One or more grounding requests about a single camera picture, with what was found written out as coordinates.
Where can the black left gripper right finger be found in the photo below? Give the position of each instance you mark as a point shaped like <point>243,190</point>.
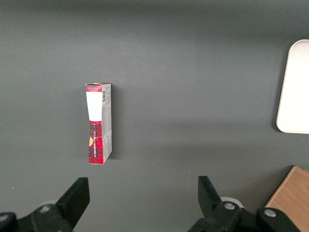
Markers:
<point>217,210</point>

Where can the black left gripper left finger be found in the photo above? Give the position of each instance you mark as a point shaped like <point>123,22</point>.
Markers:
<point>67,205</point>

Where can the wooden board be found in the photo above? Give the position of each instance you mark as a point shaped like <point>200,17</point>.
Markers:
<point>290,193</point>

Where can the red plaid cardboard box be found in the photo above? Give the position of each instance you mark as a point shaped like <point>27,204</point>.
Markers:
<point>99,123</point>

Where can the white plastic tray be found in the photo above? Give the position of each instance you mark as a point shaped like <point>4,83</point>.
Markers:
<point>295,89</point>

